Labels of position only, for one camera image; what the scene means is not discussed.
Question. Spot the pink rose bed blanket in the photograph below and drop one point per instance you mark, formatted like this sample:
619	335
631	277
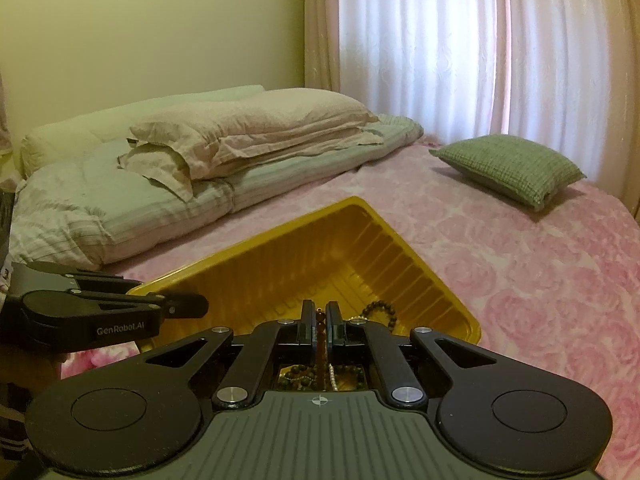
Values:
559	290

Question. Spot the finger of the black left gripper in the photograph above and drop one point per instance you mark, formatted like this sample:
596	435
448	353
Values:
184	306

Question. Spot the green checked cushion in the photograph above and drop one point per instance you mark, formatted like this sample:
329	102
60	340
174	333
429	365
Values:
523	170

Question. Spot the white long pillow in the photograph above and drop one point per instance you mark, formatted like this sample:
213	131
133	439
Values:
74	136

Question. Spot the red bead bracelet gold charm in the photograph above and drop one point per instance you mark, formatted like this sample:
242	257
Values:
323	382

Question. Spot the beige pillow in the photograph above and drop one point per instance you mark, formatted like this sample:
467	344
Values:
198	141

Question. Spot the beige drape curtain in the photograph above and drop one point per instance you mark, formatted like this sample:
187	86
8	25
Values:
322	44

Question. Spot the green striped folded quilt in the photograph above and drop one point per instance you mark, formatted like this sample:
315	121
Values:
87	212

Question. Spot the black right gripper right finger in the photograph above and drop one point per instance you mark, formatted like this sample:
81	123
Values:
373	348

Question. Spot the white sheer curtain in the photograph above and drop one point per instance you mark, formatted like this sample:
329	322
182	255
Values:
563	73

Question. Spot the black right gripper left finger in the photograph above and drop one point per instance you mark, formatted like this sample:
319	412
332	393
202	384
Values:
269	347

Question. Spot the yellow plastic tray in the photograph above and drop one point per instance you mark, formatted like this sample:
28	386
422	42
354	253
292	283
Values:
345	253

